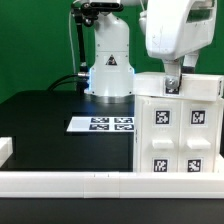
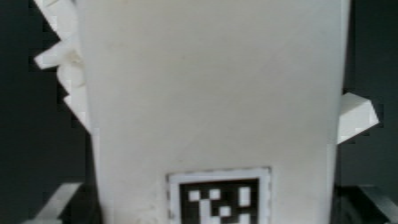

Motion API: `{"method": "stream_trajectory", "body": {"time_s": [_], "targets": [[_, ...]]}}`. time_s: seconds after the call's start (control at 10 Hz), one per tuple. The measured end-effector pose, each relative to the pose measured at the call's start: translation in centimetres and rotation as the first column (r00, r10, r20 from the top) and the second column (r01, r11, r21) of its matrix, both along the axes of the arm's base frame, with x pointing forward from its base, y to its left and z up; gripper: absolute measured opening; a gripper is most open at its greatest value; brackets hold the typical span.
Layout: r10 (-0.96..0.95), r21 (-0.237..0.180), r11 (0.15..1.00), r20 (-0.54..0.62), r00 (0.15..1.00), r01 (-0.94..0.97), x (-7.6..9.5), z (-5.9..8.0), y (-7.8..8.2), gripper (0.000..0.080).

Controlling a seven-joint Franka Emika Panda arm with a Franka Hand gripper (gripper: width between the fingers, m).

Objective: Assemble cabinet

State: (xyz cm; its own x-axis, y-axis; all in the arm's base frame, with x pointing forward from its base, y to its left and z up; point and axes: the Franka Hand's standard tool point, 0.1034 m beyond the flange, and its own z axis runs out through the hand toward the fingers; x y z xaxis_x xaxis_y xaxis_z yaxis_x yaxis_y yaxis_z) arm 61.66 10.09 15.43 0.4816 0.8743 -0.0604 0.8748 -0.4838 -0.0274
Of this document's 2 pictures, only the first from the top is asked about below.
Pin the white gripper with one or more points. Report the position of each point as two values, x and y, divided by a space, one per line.
175 28

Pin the white cabinet body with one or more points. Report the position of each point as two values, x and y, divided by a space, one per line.
138 120

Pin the white cabinet top box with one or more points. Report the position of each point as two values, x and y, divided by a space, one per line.
202 87

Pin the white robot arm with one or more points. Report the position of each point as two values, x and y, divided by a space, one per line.
107 50

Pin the white marker base sheet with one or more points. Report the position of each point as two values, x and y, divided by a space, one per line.
100 124

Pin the white U-shaped fence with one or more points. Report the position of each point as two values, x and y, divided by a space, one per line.
106 185

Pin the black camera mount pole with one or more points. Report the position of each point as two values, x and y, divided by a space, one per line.
83 15

